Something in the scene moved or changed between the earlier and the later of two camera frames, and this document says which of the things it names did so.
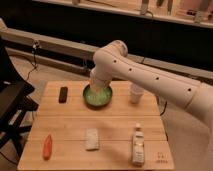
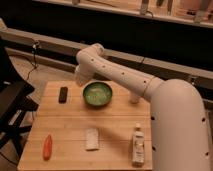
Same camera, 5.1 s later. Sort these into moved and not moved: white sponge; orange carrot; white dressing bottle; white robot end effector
Moved: white robot end effector
Not moved: orange carrot; white dressing bottle; white sponge
